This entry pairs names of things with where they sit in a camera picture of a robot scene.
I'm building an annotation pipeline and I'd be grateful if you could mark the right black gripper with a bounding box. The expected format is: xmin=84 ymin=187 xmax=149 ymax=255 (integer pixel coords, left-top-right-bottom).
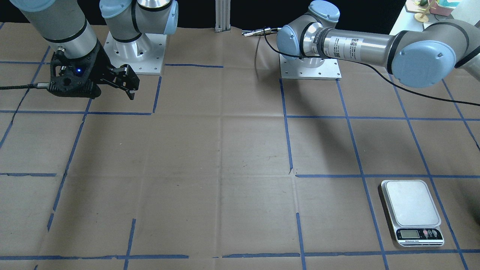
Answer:
xmin=47 ymin=41 xmax=140 ymax=100

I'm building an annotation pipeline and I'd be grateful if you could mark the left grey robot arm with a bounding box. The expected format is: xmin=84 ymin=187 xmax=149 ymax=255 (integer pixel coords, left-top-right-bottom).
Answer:
xmin=276 ymin=0 xmax=480 ymax=88

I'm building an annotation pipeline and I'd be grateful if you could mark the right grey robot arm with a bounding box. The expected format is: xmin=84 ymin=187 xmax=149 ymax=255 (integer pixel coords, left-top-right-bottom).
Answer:
xmin=12 ymin=0 xmax=179 ymax=100

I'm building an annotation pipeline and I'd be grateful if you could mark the metal connector plug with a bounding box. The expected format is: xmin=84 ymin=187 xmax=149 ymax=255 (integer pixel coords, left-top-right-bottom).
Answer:
xmin=242 ymin=27 xmax=278 ymax=37

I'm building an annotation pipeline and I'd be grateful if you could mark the wooden stand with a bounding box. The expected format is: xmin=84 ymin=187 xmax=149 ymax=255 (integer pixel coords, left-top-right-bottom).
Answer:
xmin=414 ymin=0 xmax=436 ymax=23

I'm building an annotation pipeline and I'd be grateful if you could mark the silver digital kitchen scale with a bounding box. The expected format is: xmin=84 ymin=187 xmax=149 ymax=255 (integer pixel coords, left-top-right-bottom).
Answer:
xmin=380 ymin=179 xmax=445 ymax=247

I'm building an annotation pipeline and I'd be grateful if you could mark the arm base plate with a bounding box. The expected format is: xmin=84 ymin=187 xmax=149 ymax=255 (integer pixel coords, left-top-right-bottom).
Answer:
xmin=103 ymin=33 xmax=168 ymax=75
xmin=279 ymin=55 xmax=342 ymax=80

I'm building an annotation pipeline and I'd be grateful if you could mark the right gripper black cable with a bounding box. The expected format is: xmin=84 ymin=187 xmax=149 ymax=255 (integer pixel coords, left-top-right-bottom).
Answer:
xmin=0 ymin=83 xmax=49 ymax=90

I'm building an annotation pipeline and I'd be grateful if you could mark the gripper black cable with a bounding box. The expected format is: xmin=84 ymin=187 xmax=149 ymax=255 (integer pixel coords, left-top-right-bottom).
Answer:
xmin=0 ymin=83 xmax=49 ymax=90
xmin=264 ymin=27 xmax=480 ymax=106

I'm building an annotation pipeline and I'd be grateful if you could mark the aluminium frame post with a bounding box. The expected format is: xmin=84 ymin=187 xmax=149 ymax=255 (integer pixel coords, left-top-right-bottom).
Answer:
xmin=214 ymin=0 xmax=231 ymax=33

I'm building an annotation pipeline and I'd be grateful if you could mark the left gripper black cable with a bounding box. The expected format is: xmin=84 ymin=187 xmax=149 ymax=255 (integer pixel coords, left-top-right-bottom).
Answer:
xmin=264 ymin=27 xmax=480 ymax=106

